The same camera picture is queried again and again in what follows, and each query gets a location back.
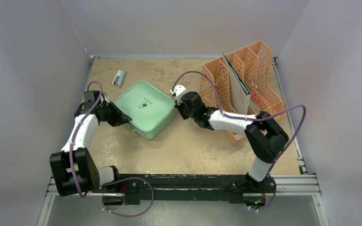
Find mint green case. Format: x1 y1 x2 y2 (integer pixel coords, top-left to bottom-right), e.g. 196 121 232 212
114 81 176 139

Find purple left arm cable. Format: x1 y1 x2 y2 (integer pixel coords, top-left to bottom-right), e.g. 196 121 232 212
69 81 154 199

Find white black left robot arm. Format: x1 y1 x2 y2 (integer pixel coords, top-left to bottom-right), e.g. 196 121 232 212
49 90 132 197

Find grey folder in organizer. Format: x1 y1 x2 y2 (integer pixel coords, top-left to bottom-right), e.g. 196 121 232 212
222 53 251 114

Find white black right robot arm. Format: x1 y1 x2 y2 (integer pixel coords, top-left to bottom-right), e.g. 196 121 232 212
170 88 289 192

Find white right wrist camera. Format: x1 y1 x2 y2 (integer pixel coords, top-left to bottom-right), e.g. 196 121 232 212
170 85 188 104

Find peach plastic file organizer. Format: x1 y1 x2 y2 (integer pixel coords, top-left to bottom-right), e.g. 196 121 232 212
198 40 287 146

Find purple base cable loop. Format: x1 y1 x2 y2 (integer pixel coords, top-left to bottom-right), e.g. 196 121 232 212
102 178 156 218

